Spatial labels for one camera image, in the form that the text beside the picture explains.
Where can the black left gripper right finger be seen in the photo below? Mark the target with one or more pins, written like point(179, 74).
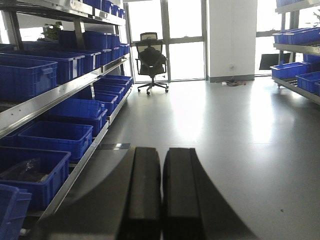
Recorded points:
point(181, 213)

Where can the blue crate with dark contents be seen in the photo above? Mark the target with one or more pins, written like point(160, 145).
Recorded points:
point(40, 172)

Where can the blue crate bottom corner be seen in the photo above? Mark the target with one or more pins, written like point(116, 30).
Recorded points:
point(14, 203)

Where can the right steel shelving rack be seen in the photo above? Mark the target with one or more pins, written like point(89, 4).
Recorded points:
point(303, 44)

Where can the black office chair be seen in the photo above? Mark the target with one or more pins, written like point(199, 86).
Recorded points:
point(151, 61)

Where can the blue crate shelf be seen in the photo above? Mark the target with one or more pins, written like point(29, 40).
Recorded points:
point(58, 136)
point(22, 79)

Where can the blue crate on right rack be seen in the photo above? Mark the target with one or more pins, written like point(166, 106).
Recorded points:
point(289, 70)

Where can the black monitor on floor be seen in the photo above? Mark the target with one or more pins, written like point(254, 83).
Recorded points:
point(272, 59)

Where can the blue crate lower shelf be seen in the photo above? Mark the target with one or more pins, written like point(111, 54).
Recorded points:
point(58, 136)

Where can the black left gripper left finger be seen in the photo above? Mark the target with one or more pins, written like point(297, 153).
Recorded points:
point(142, 218)

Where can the blue crate middle shelf near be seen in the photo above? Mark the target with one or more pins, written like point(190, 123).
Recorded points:
point(22, 79)

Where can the green potted plant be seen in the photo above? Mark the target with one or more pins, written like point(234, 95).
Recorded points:
point(52, 31)

